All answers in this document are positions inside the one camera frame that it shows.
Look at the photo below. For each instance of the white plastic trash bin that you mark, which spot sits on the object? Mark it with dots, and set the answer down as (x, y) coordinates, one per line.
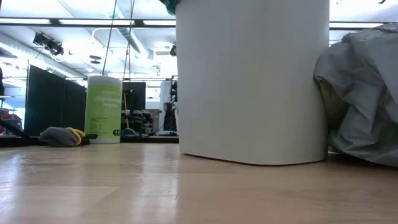
(252, 81)

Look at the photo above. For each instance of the grey plastic bin liner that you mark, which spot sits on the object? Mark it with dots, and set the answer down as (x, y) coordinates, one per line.
(363, 99)

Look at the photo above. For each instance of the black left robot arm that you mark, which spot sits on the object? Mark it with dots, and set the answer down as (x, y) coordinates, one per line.
(14, 130)

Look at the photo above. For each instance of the white pillar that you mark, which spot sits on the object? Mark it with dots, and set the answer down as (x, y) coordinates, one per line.
(164, 102)

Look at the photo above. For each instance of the green disinfecting wipes canister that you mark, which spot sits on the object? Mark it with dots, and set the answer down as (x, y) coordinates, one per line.
(104, 109)

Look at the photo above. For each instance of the black round ceiling sensor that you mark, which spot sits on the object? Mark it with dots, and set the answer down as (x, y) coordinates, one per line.
(95, 58)

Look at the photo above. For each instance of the black ceiling spotlight fixture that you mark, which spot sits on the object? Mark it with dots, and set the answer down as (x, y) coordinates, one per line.
(49, 46)

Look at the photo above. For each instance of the black hanging ceiling camera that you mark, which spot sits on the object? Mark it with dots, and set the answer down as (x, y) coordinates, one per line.
(173, 49)

